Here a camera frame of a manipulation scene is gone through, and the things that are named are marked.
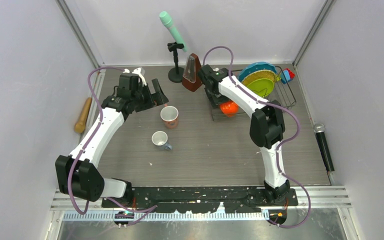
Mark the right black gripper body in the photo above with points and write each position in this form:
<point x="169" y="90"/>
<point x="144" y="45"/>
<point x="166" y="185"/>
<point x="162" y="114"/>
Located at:
<point x="215" y="98"/>

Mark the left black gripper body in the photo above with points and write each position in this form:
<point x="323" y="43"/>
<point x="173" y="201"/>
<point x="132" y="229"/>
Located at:
<point x="143" y="98"/>

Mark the pink patterned mug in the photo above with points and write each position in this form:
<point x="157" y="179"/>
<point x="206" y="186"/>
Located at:
<point x="170" y="116"/>

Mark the orange bowl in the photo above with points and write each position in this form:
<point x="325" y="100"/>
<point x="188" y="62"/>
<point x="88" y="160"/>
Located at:
<point x="229" y="108"/>

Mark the small blue-handled cup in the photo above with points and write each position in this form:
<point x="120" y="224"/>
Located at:
<point x="160" y="140"/>

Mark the woven bamboo round tray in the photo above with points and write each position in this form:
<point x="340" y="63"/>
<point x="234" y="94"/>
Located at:
<point x="257" y="75"/>

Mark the blue polka dot plate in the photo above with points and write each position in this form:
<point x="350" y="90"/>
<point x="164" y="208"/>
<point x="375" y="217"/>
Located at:
<point x="254" y="67"/>

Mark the lime green plate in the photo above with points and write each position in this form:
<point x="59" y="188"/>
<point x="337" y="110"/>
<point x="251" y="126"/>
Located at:
<point x="261" y="87"/>

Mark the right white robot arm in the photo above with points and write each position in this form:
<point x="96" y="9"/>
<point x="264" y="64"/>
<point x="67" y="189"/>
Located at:
<point x="266" y="126"/>

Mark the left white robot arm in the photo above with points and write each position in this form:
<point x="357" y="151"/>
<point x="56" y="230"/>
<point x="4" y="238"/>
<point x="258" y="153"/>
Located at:
<point x="77" y="173"/>

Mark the brown wooden metronome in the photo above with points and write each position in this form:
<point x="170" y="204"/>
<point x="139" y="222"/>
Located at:
<point x="190" y="79"/>

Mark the black microphone stand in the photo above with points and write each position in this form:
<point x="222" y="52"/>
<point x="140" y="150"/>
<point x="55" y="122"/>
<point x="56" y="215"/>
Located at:
<point x="175" y="74"/>

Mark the wooden rolling pin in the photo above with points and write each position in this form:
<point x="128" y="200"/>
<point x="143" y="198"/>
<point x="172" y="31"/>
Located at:
<point x="80" y="125"/>

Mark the mint green microphone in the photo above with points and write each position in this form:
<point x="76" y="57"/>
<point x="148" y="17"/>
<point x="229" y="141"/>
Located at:
<point x="168" y="23"/>

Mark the colourful toy blocks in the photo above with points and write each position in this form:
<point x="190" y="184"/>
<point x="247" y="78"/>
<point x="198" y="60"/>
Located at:
<point x="286" y="76"/>

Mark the black handheld microphone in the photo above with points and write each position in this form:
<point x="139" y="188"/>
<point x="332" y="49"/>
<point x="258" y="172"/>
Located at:
<point x="319" y="131"/>

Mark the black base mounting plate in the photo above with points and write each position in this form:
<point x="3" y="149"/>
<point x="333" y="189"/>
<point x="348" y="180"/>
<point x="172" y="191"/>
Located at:
<point x="203" y="199"/>

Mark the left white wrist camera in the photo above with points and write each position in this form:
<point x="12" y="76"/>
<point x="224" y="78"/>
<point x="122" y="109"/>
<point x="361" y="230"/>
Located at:
<point x="138" y="71"/>

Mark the black wire dish rack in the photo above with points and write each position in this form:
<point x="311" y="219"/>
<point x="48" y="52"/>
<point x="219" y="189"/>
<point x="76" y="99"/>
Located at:
<point x="281" y="93"/>

